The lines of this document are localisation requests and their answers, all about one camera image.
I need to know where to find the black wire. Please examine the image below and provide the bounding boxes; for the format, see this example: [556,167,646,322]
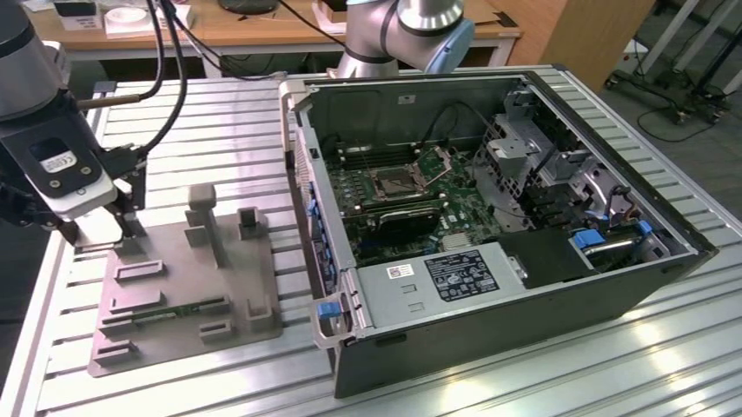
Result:
[421,102,490,147]

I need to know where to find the wooden cabinet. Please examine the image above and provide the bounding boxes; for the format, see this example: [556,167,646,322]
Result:
[509,0,660,92]

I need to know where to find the silver square CPU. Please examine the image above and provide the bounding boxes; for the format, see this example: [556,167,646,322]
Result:
[74,207,125,251]

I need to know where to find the white box with dark lid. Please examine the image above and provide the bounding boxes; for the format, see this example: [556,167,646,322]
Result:
[311,0,350,36]

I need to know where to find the green RAM stick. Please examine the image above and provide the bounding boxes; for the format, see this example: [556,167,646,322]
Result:
[131,301,229,326]

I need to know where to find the grey plastic parts rack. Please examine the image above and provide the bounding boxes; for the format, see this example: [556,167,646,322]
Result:
[86,182,286,378]

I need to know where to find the black graphics card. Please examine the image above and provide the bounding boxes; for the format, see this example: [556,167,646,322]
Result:
[365,206,444,247]

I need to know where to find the white box with black insert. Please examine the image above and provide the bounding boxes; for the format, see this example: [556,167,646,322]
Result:
[54,0,101,32]

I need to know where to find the wheeled equipment stand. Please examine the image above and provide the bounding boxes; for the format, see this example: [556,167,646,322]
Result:
[602,0,742,129]

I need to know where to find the silver finned heatsink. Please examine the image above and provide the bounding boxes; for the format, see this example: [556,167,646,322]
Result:
[442,232,484,254]

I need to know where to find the metal socket cover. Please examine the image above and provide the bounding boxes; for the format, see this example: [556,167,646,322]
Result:
[411,146,460,186]

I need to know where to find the black plastic shroud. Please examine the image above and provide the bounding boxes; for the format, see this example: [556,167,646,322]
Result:
[497,228,602,290]

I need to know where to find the wooden desk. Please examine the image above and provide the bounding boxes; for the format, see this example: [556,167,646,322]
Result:
[23,0,526,79]

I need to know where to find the CPU socket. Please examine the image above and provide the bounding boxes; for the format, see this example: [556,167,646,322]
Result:
[370,167,434,203]

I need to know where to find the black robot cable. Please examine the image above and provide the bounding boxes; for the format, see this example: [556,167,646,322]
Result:
[125,0,167,103]
[137,0,197,153]

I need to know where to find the black open PC case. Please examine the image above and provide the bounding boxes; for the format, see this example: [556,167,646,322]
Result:
[277,69,720,400]

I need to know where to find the blue disk carrier clip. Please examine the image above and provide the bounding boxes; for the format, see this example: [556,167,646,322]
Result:
[570,229,605,258]

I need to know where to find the green motherboard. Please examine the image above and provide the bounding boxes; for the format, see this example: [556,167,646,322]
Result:
[323,142,506,268]

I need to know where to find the white tape roll holder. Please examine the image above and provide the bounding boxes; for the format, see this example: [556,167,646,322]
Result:
[103,6,159,40]

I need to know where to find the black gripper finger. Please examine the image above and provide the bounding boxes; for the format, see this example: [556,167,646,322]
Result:
[97,144,149,242]
[52,219,85,249]

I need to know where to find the metal disk bay cage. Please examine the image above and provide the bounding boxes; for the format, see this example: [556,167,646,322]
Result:
[474,89,581,231]

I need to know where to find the black RAM slot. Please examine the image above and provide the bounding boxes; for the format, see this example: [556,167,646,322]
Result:
[341,155,419,163]
[347,202,446,216]
[341,160,419,169]
[339,149,419,158]
[338,144,419,153]
[346,195,444,209]

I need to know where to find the grey power supply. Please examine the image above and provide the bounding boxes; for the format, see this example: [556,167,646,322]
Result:
[354,242,533,329]

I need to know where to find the dark round object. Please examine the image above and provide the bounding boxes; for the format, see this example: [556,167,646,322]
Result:
[217,0,281,12]

